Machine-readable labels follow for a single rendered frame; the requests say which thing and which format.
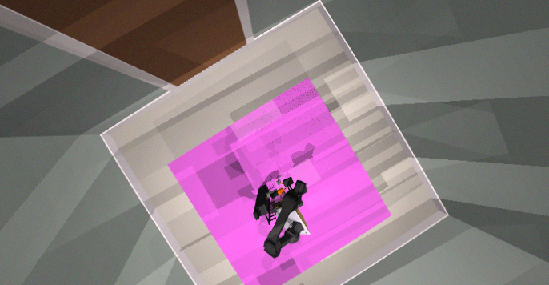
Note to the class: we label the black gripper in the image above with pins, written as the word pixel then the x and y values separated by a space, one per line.
pixel 287 183

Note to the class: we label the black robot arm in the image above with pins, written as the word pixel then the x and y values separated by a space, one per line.
pixel 273 244

